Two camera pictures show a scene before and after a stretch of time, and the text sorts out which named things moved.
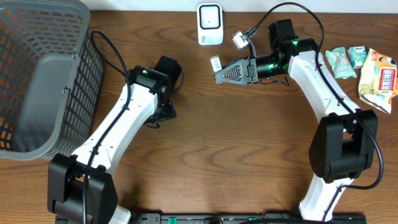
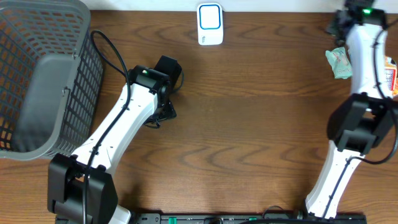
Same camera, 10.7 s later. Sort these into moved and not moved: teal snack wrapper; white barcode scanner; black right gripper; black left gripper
Moved: black right gripper
Not moved: black left gripper; teal snack wrapper; white barcode scanner
